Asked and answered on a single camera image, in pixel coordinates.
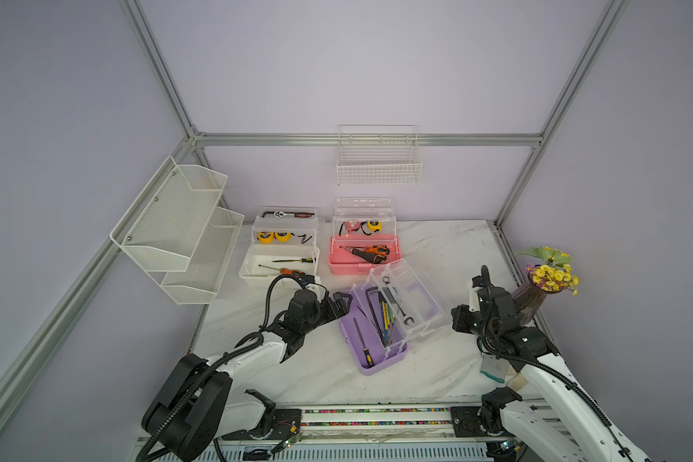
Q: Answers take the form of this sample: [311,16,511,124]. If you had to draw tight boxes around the yellow flowers in vase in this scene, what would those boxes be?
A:
[512,246,581,325]

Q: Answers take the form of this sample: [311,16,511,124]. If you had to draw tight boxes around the silver combination wrench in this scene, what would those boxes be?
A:
[382,275,415,326]

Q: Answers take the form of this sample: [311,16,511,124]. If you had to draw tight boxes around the purple toolbox clear lid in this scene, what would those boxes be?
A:
[339,258,450,377]

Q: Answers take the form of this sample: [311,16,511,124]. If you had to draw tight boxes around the white wire wall basket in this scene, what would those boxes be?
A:
[336,124,423,186]

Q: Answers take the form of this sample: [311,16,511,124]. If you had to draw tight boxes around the white green work glove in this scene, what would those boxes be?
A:
[480,353,529,392]

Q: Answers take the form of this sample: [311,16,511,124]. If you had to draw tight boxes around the white toolbox clear lid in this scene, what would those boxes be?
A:
[239,206,323,288]

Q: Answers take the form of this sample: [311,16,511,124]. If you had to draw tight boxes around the pink toolbox clear lid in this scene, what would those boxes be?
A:
[328,198,402,275]

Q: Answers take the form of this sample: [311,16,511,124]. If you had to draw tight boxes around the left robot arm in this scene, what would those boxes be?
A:
[136,275,353,461]

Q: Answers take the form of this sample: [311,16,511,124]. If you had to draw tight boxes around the orange handled screwdriver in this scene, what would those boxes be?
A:
[258,264,306,279]

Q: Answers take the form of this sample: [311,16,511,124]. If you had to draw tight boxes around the black orange screwdriver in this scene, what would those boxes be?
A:
[344,246,390,265]

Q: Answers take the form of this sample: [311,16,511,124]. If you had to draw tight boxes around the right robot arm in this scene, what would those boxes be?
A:
[450,266,650,461]

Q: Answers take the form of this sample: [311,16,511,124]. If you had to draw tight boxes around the ratchet wrench red handle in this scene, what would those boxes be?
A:
[261,210,315,219]

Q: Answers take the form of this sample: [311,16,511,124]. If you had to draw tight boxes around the white two-tier mesh shelf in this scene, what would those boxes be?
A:
[110,157,244,305]

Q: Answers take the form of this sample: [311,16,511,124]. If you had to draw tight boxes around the yellow black screwdriver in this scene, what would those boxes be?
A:
[352,319,375,369]

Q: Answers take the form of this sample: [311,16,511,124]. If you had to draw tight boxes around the orange black pliers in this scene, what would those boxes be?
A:
[350,246,390,258]

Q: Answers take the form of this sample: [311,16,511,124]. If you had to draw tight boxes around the yellow tape measure left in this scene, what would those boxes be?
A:
[257,232,275,244]

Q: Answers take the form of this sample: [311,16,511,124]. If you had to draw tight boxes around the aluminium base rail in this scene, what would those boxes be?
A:
[129,400,613,462]

